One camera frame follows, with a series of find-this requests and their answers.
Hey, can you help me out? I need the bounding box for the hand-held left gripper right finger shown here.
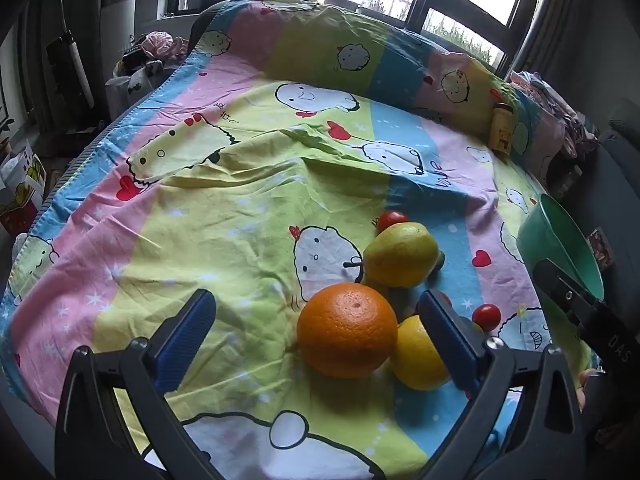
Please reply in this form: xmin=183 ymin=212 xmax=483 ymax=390
xmin=416 ymin=290 xmax=586 ymax=480

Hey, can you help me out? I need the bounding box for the yellow-green lemon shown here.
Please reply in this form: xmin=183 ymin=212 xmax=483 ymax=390
xmin=362 ymin=221 xmax=441 ymax=289

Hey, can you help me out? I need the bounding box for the person's right hand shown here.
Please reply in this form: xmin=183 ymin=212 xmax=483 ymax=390
xmin=575 ymin=368 xmax=599 ymax=409

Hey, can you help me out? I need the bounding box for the white patterned cloth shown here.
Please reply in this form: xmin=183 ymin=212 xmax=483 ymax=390
xmin=112 ymin=60 xmax=171 ymax=107

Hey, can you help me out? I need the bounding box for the green plastic bowl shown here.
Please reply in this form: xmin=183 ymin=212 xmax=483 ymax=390
xmin=516 ymin=193 xmax=606 ymax=321

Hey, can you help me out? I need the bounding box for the white rod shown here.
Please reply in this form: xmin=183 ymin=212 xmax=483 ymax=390
xmin=62 ymin=32 xmax=96 ymax=108

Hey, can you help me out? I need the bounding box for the white board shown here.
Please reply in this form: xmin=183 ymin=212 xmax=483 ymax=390
xmin=100 ymin=0 xmax=137 ymax=51

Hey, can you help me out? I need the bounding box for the pink floral clothes pile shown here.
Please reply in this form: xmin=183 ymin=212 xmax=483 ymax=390
xmin=507 ymin=70 xmax=601 ymax=158

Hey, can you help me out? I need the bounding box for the cardboard box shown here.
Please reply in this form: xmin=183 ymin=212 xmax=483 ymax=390
xmin=0 ymin=145 xmax=48 ymax=236

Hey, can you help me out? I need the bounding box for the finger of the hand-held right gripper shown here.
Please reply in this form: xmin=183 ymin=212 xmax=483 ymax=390
xmin=532 ymin=258 xmax=608 ymax=341

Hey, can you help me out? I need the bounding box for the clear box of nuts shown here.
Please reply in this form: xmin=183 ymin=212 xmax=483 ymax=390
xmin=587 ymin=228 xmax=613 ymax=266

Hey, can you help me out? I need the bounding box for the dark glass bottle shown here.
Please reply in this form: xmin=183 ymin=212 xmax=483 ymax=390
xmin=557 ymin=162 xmax=583 ymax=198

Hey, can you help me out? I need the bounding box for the yellow bear-print bottle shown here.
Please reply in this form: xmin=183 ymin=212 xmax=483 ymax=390
xmin=487 ymin=102 xmax=516 ymax=157

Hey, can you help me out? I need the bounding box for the grey sofa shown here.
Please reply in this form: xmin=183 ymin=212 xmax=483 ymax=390
xmin=545 ymin=97 xmax=640 ymax=311

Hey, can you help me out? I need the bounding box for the printed cartoon blanket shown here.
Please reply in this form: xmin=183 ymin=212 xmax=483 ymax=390
xmin=0 ymin=0 xmax=601 ymax=480

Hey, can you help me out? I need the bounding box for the orange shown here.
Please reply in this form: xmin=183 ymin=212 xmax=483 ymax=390
xmin=296 ymin=282 xmax=399 ymax=380

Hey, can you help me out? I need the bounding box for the yellow lemon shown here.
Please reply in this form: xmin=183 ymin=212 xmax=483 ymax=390
xmin=390 ymin=314 xmax=485 ymax=391

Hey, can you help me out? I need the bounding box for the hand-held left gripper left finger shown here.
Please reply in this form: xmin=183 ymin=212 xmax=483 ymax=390
xmin=55 ymin=288 xmax=226 ymax=480

